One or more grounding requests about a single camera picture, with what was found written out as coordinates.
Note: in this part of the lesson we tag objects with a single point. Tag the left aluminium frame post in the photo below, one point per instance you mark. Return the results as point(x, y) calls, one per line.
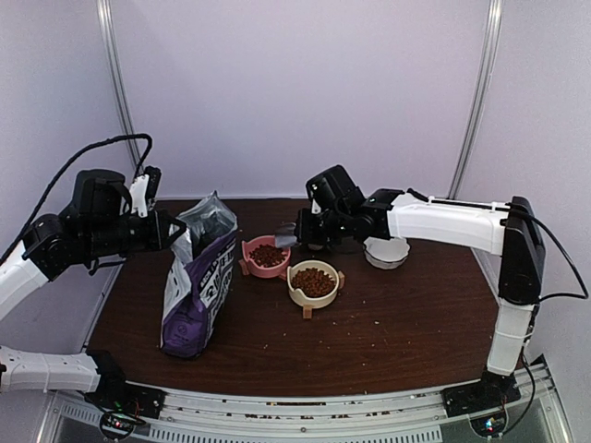
point(107, 29)

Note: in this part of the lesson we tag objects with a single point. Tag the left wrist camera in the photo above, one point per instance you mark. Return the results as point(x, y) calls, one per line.
point(143, 191)

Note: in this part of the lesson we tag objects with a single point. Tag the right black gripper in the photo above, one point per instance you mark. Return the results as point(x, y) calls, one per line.
point(303, 230)

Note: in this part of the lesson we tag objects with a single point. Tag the purple pet food bag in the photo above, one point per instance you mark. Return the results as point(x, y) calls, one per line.
point(199, 279)

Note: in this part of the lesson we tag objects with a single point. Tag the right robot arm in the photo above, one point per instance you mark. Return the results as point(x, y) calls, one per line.
point(338, 209)

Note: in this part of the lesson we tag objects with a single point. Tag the brown kibble pet food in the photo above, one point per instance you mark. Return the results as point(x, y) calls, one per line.
point(312, 281)

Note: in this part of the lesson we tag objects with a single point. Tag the front aluminium rail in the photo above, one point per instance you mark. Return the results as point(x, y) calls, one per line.
point(406, 416)

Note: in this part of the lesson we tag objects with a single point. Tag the metal food scoop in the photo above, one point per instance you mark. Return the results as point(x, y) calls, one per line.
point(285, 235)

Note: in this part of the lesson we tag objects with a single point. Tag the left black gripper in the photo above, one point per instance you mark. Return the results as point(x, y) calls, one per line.
point(158, 240)

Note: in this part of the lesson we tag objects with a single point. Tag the white scalloped bowl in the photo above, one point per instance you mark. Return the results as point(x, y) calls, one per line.
point(386, 254)

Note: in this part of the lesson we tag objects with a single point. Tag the cream cat-ear bowl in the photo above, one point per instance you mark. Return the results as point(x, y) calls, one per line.
point(309, 305)

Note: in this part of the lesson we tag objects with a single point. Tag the right aluminium frame post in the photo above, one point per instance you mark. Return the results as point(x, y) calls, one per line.
point(488, 57)

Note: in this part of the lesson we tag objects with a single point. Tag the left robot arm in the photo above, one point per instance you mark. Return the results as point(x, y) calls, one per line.
point(104, 218)

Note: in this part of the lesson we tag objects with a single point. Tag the aluminium frame post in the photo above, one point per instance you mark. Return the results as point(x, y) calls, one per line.
point(488, 57)
point(107, 29)

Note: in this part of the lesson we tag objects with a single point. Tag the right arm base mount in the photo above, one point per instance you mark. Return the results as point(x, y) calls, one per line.
point(483, 402)

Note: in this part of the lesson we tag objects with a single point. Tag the pink cat-ear bowl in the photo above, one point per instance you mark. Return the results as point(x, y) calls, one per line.
point(249, 268)

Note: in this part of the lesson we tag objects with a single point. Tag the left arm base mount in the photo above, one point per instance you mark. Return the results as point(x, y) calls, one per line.
point(124, 406)

